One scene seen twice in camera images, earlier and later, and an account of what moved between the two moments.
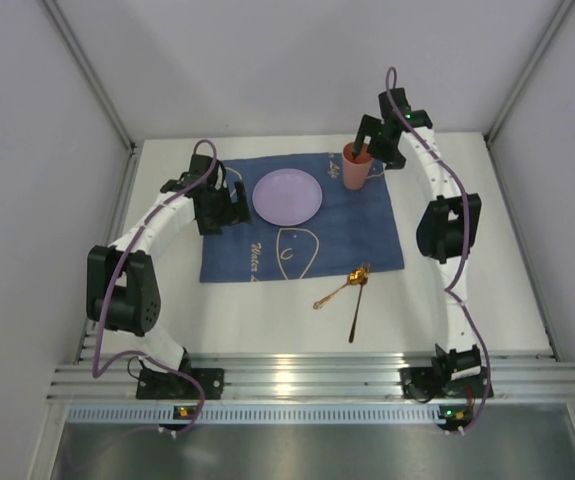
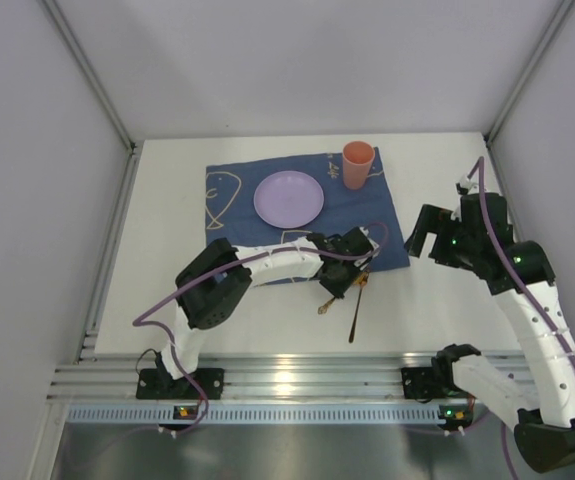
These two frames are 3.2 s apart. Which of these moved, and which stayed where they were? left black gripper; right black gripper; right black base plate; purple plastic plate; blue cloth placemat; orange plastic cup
Moved: right black gripper; left black gripper
Stayed: orange plastic cup; purple plastic plate; right black base plate; blue cloth placemat
